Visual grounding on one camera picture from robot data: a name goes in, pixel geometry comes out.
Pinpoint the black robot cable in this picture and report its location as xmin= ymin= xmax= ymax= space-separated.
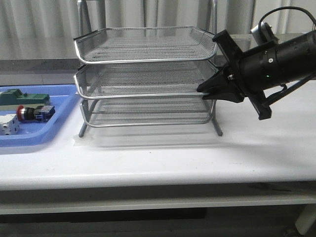
xmin=258 ymin=5 xmax=316 ymax=104

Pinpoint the blue plastic tray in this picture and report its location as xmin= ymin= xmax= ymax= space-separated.
xmin=0 ymin=84 xmax=79 ymax=147

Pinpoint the red emergency stop button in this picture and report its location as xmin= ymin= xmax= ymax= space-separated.
xmin=16 ymin=105 xmax=55 ymax=123

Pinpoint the white table leg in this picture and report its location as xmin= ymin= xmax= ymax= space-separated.
xmin=294 ymin=204 xmax=316 ymax=235

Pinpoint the dark grey background counter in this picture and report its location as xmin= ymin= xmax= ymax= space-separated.
xmin=0 ymin=33 xmax=316 ymax=75

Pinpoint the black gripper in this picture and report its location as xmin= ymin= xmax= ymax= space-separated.
xmin=197 ymin=30 xmax=272 ymax=120

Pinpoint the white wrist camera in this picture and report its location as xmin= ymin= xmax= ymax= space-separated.
xmin=250 ymin=22 xmax=279 ymax=45

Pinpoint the white circuit breaker block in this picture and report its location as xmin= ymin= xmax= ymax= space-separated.
xmin=0 ymin=114 xmax=20 ymax=135

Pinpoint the grey metal rack frame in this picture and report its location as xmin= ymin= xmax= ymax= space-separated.
xmin=78 ymin=64 xmax=223 ymax=138

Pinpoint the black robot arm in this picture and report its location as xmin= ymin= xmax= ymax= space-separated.
xmin=197 ymin=30 xmax=316 ymax=120

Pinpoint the green terminal block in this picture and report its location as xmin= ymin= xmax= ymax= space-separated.
xmin=0 ymin=89 xmax=50 ymax=106

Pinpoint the silver mesh top tray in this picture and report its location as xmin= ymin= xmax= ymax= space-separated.
xmin=74 ymin=26 xmax=217 ymax=64

